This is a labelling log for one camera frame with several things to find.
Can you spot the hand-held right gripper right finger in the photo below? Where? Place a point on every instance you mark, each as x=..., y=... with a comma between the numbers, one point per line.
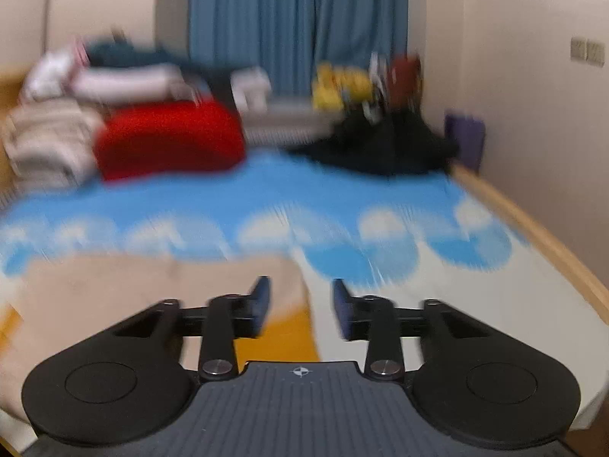
x=338, y=307

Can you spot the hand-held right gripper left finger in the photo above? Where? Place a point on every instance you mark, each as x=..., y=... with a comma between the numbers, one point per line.
x=260, y=302

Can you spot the beige pants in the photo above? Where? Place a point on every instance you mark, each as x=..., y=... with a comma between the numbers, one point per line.
x=142, y=285

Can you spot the pile of black clothes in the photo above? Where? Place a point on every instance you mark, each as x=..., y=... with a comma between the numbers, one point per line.
x=380, y=145

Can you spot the orange cloth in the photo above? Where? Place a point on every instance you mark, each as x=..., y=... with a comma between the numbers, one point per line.
x=290, y=338

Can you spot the blue and white bedsheet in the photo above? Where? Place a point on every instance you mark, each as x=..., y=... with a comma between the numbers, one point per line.
x=380, y=195

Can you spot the grey headboard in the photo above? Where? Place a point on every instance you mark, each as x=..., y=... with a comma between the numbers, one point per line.
x=285, y=121

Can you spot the red blanket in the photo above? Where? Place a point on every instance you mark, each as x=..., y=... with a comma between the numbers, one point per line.
x=171, y=140

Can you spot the purple rolled mat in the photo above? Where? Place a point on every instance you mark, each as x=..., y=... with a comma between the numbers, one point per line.
x=465, y=140

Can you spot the white box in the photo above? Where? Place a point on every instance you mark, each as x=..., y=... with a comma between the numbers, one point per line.
x=250, y=88

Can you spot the yellow plush toy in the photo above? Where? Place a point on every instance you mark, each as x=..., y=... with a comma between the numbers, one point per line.
x=340, y=85

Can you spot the small white object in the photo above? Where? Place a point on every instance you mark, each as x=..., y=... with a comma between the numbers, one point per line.
x=380, y=85

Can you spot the red patterned cushion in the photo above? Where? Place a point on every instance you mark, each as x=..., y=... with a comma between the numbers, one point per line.
x=404, y=81

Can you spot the striped white folded cloth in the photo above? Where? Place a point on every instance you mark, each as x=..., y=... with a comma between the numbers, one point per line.
x=47, y=143

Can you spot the blue curtain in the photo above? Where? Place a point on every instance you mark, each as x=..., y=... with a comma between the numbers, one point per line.
x=295, y=24

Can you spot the teal cloth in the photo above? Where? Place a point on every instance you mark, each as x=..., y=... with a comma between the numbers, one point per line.
x=128, y=54

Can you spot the crumpled white cloth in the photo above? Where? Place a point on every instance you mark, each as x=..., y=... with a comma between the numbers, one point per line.
x=50, y=74

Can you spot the wooden bed frame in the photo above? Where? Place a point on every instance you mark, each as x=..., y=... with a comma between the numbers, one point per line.
x=533, y=233

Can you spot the wall switch plate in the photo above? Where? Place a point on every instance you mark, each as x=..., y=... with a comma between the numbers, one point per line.
x=587, y=51

